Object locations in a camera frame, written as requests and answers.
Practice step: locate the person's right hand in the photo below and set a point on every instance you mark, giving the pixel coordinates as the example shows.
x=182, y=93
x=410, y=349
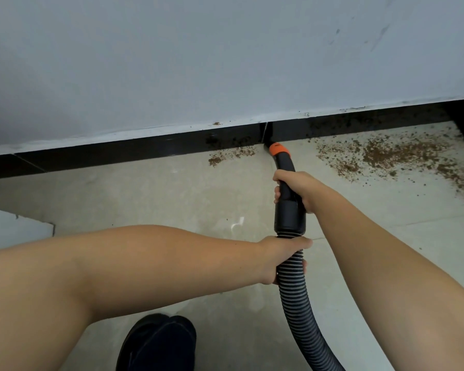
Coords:
x=303, y=189

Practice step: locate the person's left hand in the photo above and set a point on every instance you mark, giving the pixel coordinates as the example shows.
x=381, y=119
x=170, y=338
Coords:
x=280, y=255

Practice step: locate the brown dirt debris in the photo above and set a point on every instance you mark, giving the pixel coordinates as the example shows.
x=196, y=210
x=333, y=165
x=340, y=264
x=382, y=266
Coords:
x=390, y=154

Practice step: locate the person's left forearm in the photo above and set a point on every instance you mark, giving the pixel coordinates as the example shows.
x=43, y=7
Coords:
x=120, y=282

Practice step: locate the person's right forearm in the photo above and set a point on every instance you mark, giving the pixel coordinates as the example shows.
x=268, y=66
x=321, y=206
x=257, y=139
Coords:
x=402, y=285

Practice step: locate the black skirting board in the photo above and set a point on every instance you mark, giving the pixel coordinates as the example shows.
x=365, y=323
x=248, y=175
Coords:
x=139, y=148

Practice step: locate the white bed frame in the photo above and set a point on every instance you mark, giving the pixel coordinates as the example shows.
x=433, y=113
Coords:
x=11, y=229

